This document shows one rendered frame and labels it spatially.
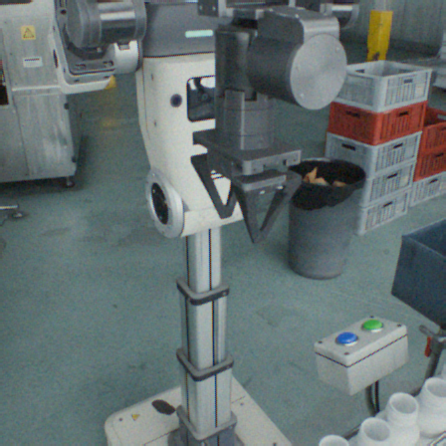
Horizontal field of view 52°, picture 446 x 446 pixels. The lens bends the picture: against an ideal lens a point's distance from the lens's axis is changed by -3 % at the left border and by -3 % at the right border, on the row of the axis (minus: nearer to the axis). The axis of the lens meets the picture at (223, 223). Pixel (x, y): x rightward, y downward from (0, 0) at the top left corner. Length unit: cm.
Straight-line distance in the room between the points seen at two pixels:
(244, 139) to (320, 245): 233
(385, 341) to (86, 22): 67
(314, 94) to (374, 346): 51
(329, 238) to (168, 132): 192
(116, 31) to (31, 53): 322
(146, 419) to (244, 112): 147
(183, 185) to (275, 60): 62
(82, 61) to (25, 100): 317
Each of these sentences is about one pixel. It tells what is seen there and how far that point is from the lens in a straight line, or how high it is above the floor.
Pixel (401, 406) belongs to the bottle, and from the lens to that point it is 68.
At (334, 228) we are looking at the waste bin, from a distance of 270.
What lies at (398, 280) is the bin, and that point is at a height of 80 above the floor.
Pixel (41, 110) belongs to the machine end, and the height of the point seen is 71.
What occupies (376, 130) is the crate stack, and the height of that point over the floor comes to 77.
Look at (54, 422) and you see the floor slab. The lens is 220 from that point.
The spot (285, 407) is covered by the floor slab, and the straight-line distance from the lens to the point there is 215.
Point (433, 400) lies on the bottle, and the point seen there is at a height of 116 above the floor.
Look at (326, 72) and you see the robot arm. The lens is 38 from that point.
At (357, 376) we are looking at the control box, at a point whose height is 108.
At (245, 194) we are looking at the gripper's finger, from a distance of 42.
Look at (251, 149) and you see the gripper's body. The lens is 44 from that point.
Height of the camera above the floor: 163
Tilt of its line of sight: 28 degrees down
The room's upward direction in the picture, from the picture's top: straight up
